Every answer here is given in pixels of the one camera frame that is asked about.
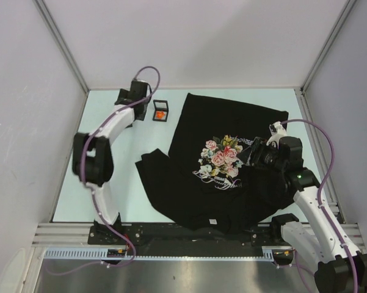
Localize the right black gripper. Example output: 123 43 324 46
236 137 286 173

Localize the red leaf brooch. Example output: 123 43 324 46
155 111 166 120

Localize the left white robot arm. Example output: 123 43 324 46
72 80 152 244

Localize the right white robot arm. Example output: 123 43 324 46
237 136 367 292

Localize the right black display box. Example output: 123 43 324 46
152 99 169 122

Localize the black floral print t-shirt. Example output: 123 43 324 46
136 94 295 234

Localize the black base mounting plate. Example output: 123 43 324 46
88 222 297 248

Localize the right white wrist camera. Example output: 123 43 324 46
266 121 287 148

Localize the white slotted cable duct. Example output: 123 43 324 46
44 247 293 262

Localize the aluminium frame rail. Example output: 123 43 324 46
32 223 365 249

